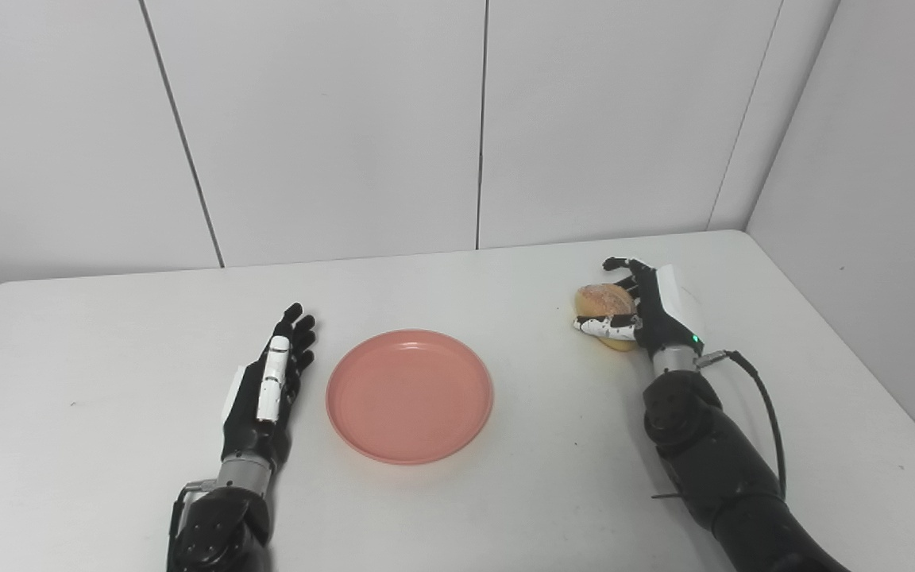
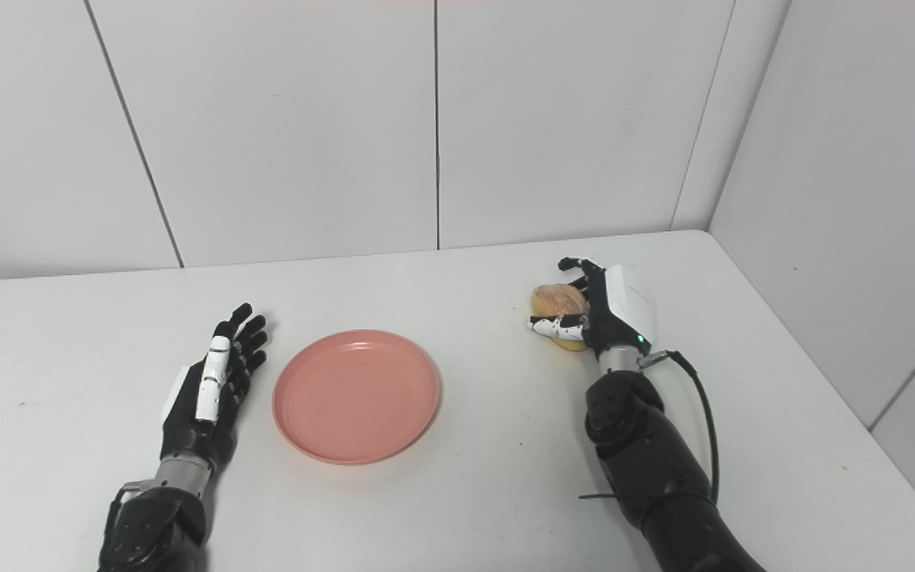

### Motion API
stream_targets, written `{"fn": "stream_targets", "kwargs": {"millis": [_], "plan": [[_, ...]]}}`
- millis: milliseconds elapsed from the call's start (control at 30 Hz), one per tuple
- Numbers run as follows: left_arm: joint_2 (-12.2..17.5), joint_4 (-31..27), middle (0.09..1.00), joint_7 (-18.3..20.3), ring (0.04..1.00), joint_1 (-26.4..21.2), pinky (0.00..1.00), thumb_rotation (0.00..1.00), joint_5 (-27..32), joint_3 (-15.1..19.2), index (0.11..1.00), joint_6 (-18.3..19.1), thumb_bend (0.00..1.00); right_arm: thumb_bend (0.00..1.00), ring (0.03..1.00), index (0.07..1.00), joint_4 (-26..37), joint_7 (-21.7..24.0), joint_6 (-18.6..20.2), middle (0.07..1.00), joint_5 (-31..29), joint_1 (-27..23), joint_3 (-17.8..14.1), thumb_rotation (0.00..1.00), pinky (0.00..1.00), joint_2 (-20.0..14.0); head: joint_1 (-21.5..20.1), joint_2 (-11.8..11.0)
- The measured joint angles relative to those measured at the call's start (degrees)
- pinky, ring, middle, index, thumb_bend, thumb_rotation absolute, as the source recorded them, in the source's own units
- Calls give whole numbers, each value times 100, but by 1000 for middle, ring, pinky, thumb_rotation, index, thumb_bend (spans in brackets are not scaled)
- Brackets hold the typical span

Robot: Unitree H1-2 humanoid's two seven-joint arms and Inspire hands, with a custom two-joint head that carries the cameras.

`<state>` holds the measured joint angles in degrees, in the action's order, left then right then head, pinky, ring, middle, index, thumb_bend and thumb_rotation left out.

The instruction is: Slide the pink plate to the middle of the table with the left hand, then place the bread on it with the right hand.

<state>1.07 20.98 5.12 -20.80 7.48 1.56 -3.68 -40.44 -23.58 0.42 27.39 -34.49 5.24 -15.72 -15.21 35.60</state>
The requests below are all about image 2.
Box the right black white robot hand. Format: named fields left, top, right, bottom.
left=528, top=257, right=655, bottom=357

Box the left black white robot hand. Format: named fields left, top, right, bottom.
left=159, top=302, right=268, bottom=477

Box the golden bread roll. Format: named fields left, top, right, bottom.
left=530, top=283, right=590, bottom=353

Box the pink round plate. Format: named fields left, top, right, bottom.
left=271, top=329, right=442, bottom=466

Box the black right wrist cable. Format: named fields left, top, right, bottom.
left=639, top=350, right=721, bottom=505

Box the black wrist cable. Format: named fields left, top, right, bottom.
left=102, top=481, right=149, bottom=541
left=639, top=350, right=721, bottom=505

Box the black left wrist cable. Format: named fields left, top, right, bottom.
left=102, top=481, right=149, bottom=541

